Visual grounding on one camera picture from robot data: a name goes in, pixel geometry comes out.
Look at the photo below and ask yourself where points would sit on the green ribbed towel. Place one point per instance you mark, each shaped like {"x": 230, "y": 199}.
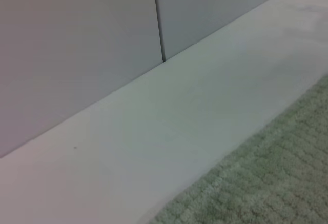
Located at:
{"x": 269, "y": 178}

